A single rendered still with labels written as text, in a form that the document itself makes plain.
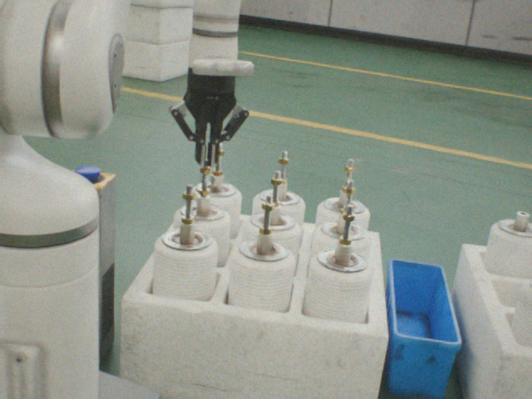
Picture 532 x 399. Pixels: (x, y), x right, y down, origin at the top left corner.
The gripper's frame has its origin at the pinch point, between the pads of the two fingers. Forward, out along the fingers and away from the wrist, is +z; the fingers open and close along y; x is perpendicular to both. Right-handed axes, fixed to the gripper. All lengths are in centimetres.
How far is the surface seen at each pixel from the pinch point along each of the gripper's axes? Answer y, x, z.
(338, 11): -234, -452, 11
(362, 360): -16.9, 29.7, 21.8
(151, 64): -33, -236, 26
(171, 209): -9, -63, 35
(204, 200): 0.2, 1.0, 7.6
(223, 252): -2.9, 3.6, 16.0
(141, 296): 12.3, 13.9, 17.4
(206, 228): 0.5, 4.6, 11.0
